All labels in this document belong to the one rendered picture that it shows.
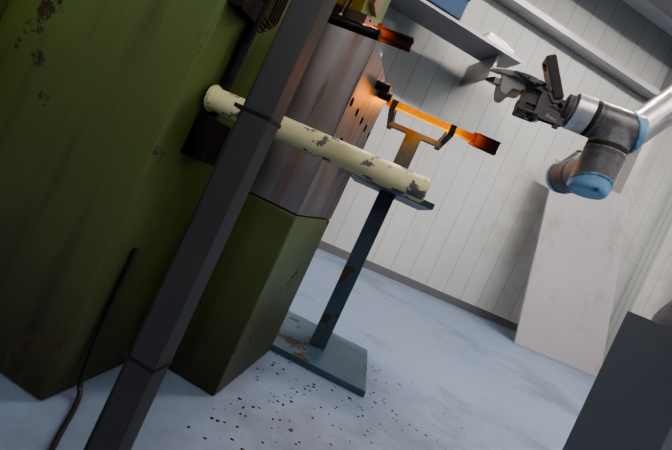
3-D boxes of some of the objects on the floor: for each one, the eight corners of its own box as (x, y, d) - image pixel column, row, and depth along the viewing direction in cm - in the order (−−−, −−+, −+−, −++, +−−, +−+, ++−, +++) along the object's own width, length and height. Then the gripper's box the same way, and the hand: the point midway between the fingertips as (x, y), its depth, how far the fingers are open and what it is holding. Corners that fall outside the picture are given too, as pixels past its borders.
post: (94, 530, 56) (429, -199, 55) (70, 552, 52) (430, -232, 51) (72, 513, 57) (401, -205, 56) (46, 534, 53) (400, -238, 52)
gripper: (569, 121, 95) (480, 88, 99) (551, 134, 107) (473, 104, 111) (585, 87, 94) (495, 56, 99) (565, 104, 107) (487, 75, 111)
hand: (493, 73), depth 105 cm, fingers open, 6 cm apart
